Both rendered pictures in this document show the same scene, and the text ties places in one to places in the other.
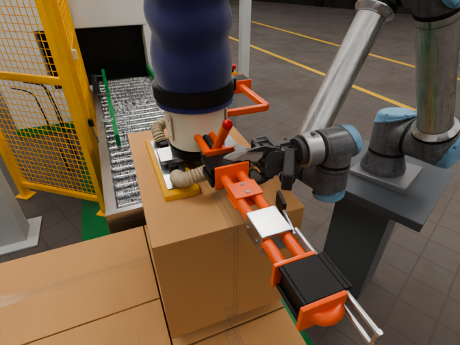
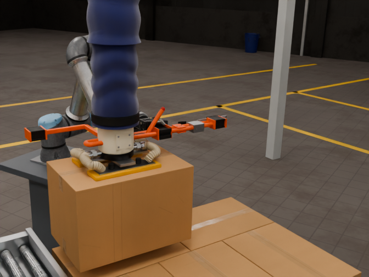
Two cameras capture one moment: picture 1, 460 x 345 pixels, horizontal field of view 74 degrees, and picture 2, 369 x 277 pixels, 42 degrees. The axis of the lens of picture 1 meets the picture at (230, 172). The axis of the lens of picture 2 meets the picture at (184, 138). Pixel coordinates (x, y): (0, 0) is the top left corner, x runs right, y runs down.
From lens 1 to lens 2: 2.50 m
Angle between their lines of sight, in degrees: 90
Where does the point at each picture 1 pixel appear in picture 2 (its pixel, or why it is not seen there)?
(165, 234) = (184, 164)
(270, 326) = not seen: hidden behind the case
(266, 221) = (196, 122)
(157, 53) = (131, 97)
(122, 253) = not seen: outside the picture
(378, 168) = (66, 153)
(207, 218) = (169, 158)
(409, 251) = not seen: hidden behind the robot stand
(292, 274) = (217, 119)
